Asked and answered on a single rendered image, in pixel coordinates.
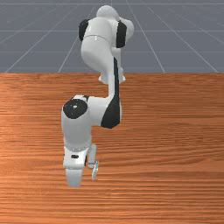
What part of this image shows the white USB stick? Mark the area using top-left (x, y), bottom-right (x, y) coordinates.
top-left (91, 159), bottom-right (100, 181)

